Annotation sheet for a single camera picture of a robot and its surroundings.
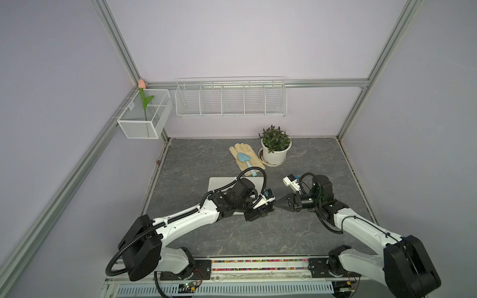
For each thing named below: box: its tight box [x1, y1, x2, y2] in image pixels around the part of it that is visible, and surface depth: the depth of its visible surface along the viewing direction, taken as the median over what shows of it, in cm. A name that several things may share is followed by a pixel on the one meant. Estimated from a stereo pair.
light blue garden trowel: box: [237, 152, 258, 177], surface depth 110 cm
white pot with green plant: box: [257, 124, 292, 165], surface depth 99 cm
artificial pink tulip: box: [137, 79, 155, 122], surface depth 92 cm
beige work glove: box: [229, 142, 266, 177], surface depth 115 cm
